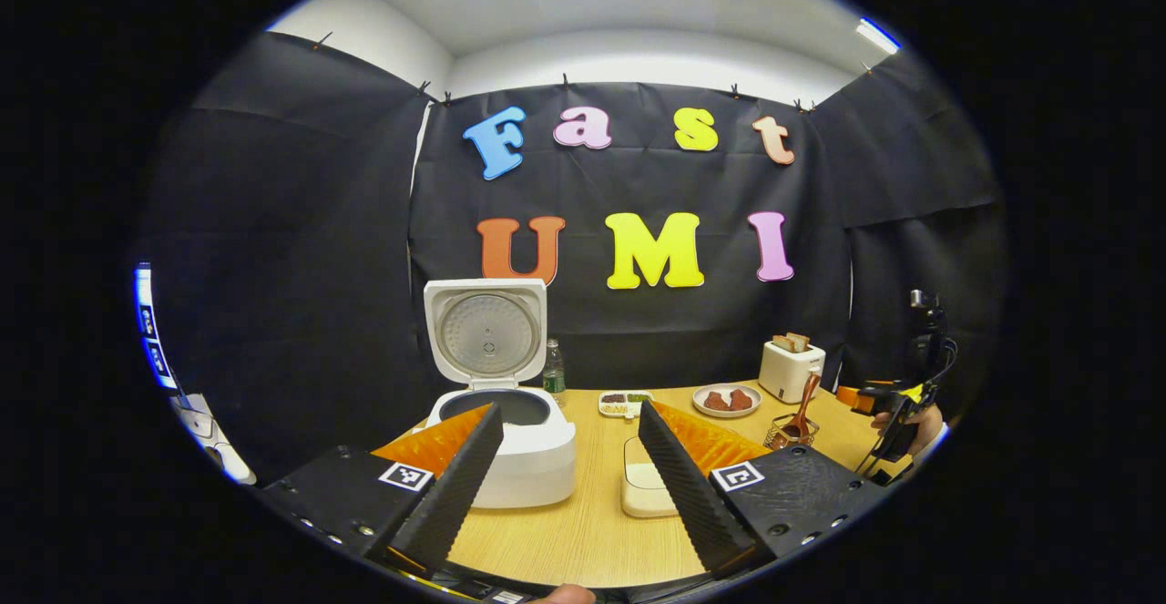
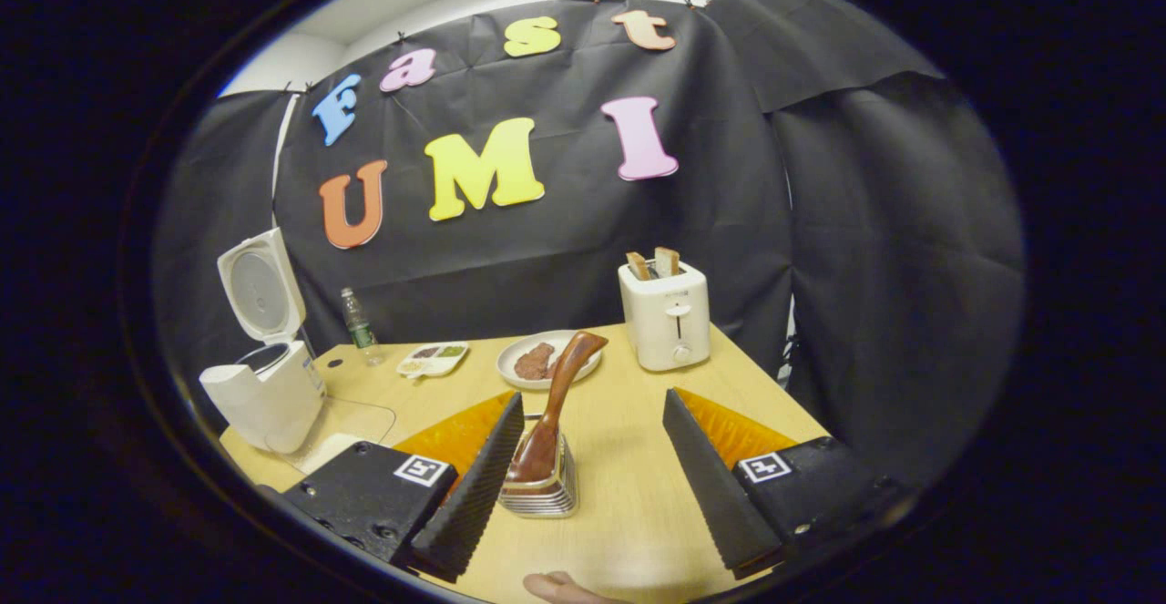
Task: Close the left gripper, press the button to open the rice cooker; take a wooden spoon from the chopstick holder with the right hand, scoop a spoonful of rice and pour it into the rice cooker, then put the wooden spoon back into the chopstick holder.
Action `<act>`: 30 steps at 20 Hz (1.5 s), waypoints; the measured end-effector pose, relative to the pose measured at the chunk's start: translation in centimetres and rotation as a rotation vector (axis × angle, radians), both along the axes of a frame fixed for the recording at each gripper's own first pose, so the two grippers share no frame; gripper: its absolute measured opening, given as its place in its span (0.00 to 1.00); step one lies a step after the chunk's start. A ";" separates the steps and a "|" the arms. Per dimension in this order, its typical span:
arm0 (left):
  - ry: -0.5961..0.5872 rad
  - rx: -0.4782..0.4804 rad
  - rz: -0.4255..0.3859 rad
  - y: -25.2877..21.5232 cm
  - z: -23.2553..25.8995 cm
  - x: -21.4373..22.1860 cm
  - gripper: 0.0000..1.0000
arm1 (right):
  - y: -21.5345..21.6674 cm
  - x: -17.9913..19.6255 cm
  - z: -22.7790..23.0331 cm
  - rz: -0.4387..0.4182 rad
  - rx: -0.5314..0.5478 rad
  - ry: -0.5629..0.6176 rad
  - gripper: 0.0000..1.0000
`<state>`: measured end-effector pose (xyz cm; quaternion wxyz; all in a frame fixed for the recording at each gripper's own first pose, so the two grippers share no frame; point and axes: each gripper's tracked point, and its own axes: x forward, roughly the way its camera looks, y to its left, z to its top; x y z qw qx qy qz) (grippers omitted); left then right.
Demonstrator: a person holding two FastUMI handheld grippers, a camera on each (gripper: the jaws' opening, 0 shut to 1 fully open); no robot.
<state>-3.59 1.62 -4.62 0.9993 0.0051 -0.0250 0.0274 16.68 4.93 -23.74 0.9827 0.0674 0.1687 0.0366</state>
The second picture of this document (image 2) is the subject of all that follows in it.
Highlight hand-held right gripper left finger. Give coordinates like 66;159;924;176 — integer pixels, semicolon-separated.
273;392;527;584

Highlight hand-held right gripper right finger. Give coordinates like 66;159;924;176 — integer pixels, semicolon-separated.
662;388;916;579

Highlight metal wire chopstick holder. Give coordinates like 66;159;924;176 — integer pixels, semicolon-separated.
498;433;579;519

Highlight brown wooden spoon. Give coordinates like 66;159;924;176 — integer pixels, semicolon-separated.
506;331;609;484

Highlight white rice cooker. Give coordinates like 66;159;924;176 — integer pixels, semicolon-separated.
199;228;327;456

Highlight white divided grain tray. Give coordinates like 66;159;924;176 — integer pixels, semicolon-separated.
396;342;471;379

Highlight brown meat piece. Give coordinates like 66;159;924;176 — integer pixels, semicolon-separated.
514;342;557;381

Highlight white round plate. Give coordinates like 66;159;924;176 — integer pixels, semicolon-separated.
496;331;603;391

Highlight white toaster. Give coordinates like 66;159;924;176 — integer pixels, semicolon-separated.
618;258;711;373

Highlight clear plastic water bottle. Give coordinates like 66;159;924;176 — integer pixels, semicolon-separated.
341;288;384;366

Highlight black backdrop cloth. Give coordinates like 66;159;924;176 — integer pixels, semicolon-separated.
153;0;1028;486

